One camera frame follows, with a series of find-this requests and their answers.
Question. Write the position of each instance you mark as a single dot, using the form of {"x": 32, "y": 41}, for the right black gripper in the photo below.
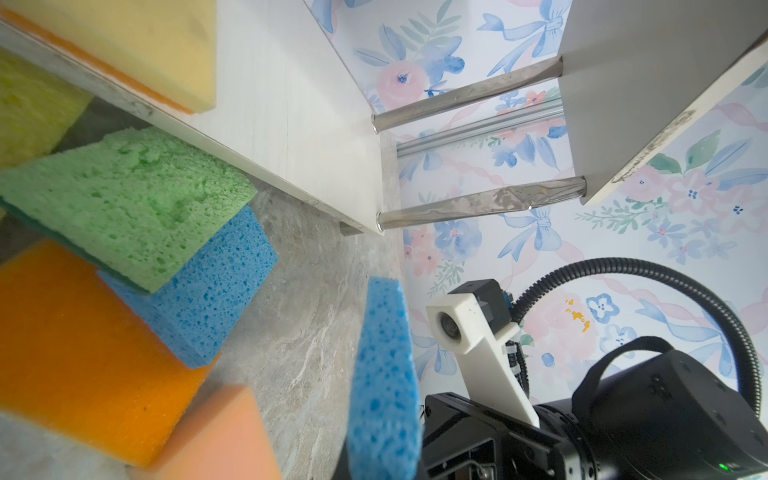
{"x": 466, "y": 440}

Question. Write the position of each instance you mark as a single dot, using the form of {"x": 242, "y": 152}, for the blue sponge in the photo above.
{"x": 196, "y": 310}
{"x": 384, "y": 434}

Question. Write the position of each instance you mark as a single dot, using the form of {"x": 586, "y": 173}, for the salmon pink sponge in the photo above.
{"x": 223, "y": 438}

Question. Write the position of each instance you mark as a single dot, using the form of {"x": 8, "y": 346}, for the pale yellow worn sponge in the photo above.
{"x": 164, "y": 49}

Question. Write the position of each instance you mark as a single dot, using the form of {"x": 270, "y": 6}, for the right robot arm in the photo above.
{"x": 668, "y": 417}

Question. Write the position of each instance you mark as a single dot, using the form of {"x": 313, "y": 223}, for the blue sponge by shelf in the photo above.
{"x": 196, "y": 310}

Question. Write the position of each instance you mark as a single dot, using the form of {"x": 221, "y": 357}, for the white two-tier shelf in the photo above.
{"x": 634, "y": 75}

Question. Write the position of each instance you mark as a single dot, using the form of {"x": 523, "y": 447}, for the yellow sponge near shelf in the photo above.
{"x": 37, "y": 110}

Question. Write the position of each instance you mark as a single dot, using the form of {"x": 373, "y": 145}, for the orange sponge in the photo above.
{"x": 77, "y": 361}

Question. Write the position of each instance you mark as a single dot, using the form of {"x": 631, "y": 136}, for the light green sponge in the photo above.
{"x": 139, "y": 203}

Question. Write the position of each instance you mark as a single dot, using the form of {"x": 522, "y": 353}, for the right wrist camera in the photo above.
{"x": 474, "y": 323}

